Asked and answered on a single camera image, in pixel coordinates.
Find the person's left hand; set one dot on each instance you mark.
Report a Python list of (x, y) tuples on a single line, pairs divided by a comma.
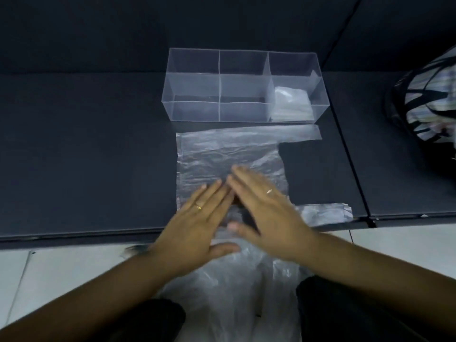
[(192, 238)]

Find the person's right hand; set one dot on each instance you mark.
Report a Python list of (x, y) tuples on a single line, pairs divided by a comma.
[(278, 224)]

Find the pile of plastic bags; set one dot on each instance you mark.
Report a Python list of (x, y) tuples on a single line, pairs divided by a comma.
[(231, 299)]

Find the clear three-compartment plastic box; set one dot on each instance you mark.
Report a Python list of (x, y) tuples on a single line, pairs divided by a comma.
[(192, 89)]

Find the person's right forearm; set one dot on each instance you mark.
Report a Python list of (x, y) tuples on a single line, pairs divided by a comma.
[(384, 274)]

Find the person's left forearm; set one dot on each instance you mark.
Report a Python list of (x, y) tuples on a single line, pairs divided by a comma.
[(82, 302)]

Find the black trousers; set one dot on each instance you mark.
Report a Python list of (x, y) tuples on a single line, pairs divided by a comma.
[(338, 313)]

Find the black white striped tote bag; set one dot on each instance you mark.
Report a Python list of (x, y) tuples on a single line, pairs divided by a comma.
[(424, 103)]

